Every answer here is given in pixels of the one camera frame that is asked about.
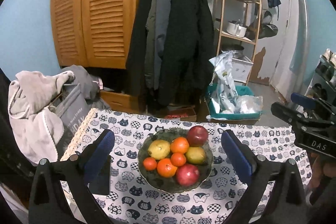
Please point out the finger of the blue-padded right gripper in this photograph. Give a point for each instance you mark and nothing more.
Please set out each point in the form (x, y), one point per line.
(304, 100)
(288, 113)

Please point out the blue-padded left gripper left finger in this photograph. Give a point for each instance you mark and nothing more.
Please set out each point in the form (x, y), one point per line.
(48, 203)

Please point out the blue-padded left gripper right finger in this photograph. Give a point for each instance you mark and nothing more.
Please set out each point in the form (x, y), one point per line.
(286, 203)

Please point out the orange tangerine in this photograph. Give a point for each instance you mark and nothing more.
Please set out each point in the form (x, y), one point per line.
(178, 159)
(165, 168)

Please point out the right hand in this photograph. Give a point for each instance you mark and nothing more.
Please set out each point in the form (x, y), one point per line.
(320, 169)

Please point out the shoe rack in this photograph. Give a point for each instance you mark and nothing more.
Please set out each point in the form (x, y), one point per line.
(322, 84)

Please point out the cat-pattern tablecloth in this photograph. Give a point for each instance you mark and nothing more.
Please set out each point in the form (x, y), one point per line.
(133, 200)

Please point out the clear plastic bag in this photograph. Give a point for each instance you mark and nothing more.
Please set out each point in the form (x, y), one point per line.
(247, 104)

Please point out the small tangerine in bowl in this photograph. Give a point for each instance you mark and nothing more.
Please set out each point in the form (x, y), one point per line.
(149, 164)

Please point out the teal cardboard box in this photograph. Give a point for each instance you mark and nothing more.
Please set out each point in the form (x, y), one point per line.
(241, 90)

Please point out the grey fleece garment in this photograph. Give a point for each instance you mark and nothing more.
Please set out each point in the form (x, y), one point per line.
(37, 130)

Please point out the grey fabric laundry basket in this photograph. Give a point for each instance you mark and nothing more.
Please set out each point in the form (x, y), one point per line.
(71, 107)

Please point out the white rice bag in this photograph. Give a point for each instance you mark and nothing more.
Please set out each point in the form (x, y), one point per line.
(223, 79)

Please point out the yellow pear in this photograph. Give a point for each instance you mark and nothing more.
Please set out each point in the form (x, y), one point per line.
(159, 149)
(196, 155)

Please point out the white patterned storage drawer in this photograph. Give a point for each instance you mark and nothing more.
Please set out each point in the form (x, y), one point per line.
(241, 69)

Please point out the wooden drawer box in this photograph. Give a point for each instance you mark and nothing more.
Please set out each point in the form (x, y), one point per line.
(123, 102)

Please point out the patterned green fruit bowl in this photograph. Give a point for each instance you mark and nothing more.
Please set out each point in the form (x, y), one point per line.
(170, 185)

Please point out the orange in bowl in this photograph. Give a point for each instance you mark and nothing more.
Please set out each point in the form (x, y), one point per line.
(179, 145)

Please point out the lower red apple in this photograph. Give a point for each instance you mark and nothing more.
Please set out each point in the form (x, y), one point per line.
(187, 175)

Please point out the red apple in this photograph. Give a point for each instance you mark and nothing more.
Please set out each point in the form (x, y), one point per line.
(187, 175)
(197, 136)

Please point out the upper red apple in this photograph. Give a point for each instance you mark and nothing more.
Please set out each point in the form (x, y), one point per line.
(197, 136)

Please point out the white pot on shelf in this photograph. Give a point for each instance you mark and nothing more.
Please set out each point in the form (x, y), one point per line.
(236, 28)

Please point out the black hanging coat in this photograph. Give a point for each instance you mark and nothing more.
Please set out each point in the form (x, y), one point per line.
(185, 70)

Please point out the grey hanging jacket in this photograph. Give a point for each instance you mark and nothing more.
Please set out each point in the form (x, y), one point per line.
(156, 26)

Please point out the wooden louvered wardrobe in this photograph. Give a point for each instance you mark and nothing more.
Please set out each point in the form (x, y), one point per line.
(92, 33)

